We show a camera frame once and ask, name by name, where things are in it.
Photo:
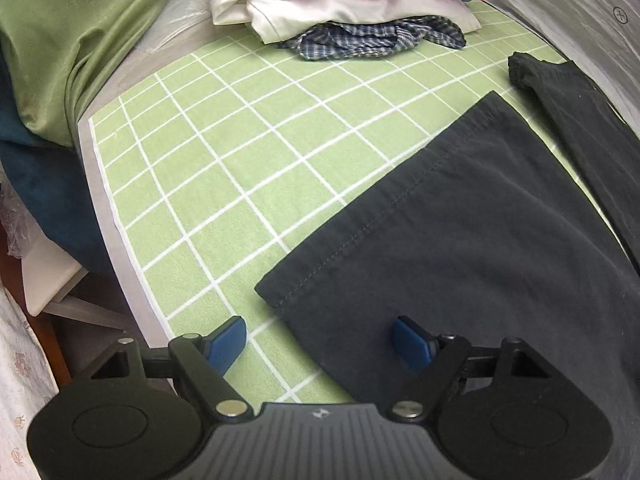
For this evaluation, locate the grey carrot print sheet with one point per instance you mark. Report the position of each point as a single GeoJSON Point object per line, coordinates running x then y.
{"type": "Point", "coordinates": [575, 25]}

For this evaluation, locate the floral lace cloth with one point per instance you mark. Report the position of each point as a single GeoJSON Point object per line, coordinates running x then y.
{"type": "Point", "coordinates": [20, 385]}

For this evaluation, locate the green cloth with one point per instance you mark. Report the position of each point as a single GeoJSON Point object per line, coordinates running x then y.
{"type": "Point", "coordinates": [75, 35]}

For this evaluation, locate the white plastic stool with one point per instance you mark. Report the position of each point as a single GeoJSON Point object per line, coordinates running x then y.
{"type": "Point", "coordinates": [45, 280]}

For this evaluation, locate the blue checked shirt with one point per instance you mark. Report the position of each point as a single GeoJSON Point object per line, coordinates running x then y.
{"type": "Point", "coordinates": [350, 40]}

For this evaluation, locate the black pants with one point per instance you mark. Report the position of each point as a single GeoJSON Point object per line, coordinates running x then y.
{"type": "Point", "coordinates": [475, 260]}

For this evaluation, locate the white garment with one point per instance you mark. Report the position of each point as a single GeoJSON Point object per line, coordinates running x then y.
{"type": "Point", "coordinates": [350, 2]}

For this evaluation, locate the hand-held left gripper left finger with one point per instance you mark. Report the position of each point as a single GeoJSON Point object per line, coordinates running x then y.
{"type": "Point", "coordinates": [227, 344]}

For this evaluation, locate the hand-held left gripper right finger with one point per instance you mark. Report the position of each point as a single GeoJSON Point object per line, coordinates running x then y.
{"type": "Point", "coordinates": [410, 344]}

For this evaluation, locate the crumpled clear plastic bag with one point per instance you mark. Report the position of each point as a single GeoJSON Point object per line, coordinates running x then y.
{"type": "Point", "coordinates": [17, 225]}

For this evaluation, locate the dark teal cloth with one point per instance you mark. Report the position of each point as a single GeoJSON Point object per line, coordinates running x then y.
{"type": "Point", "coordinates": [45, 195]}

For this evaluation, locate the green grid mat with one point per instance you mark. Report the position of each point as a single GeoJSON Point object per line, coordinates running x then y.
{"type": "Point", "coordinates": [225, 160]}

